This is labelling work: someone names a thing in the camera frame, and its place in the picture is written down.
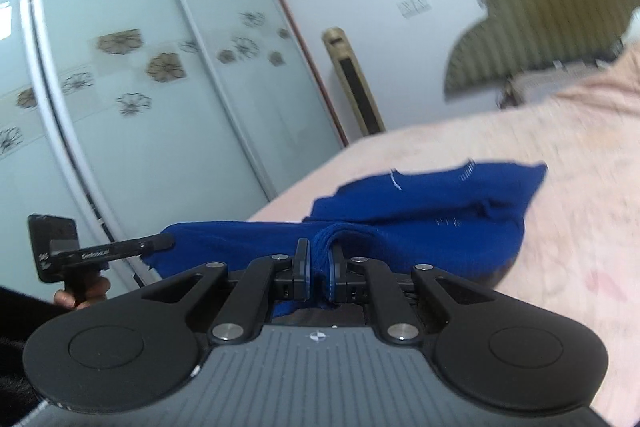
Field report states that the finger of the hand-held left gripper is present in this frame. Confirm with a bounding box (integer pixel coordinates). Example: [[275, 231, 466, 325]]
[[116, 232, 177, 259]]

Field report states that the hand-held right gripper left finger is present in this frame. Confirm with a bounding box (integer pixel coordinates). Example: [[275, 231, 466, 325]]
[[142, 238, 314, 344]]

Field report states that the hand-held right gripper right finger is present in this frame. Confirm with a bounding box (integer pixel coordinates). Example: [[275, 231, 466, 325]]
[[327, 244, 493, 344]]

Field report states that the blue beaded sweater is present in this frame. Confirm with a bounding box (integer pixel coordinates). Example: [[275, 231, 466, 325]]
[[142, 161, 549, 314]]

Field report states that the person's left forearm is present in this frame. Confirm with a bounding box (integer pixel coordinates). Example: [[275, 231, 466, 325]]
[[0, 286, 57, 427]]

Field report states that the person's left hand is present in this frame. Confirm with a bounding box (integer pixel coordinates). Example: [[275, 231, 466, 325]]
[[53, 274, 112, 311]]

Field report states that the floral glass sliding wardrobe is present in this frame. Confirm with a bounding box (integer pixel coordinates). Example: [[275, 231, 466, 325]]
[[0, 0, 351, 293]]

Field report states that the gold tower fan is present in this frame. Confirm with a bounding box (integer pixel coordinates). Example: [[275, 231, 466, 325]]
[[321, 27, 387, 138]]

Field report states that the pink bed blanket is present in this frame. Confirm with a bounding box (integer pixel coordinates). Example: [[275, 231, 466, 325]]
[[247, 52, 640, 427]]

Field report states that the olive padded headboard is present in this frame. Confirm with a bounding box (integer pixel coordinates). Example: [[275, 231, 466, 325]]
[[443, 0, 640, 102]]

